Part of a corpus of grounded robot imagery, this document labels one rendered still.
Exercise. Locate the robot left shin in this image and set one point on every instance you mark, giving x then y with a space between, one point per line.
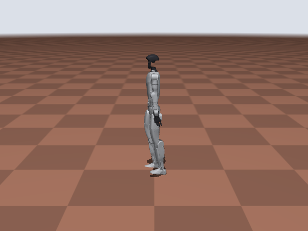
159 153

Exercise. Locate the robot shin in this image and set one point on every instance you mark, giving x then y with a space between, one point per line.
159 153
151 147

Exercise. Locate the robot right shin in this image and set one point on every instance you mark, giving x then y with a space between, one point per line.
151 147

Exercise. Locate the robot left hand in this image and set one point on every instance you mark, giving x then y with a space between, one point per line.
157 120

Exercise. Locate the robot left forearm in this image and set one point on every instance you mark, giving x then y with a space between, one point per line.
155 103

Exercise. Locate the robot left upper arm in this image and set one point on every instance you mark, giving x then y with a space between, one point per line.
154 80

